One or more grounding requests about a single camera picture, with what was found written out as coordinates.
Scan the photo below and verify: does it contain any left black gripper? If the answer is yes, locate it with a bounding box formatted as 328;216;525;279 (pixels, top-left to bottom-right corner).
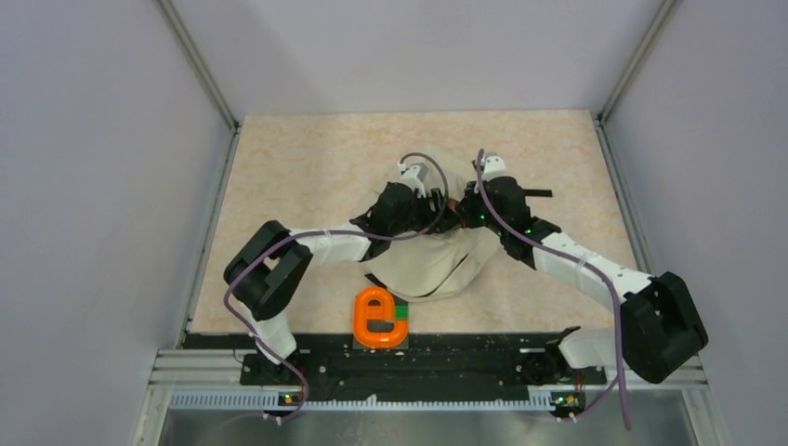
389;188;462;237

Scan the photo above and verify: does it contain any cream canvas student bag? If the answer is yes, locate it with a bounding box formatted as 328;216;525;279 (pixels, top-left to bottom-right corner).
361;145;502;302

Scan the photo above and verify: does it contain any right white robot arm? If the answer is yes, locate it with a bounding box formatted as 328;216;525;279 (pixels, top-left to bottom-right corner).
456;176;709;384

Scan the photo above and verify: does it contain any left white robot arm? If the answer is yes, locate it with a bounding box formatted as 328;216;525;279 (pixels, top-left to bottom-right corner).
223;182;449;384

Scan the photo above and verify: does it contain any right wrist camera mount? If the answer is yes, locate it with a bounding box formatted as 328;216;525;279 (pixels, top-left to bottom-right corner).
478;153;507;181

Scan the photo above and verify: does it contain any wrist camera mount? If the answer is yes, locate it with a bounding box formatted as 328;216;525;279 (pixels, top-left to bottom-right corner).
478;153;507;181
398;162;429;198

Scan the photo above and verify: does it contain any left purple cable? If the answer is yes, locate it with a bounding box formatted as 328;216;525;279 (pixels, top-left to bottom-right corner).
222;151;451;426

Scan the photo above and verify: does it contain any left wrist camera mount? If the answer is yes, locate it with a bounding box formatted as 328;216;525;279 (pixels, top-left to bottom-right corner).
398;162;429;198

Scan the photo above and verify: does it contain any orange ring toy on bricks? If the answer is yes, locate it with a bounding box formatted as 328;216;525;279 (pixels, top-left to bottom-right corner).
352;286;410;349

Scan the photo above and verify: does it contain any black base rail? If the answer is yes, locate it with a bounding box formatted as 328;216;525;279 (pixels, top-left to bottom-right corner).
236;332;608;408

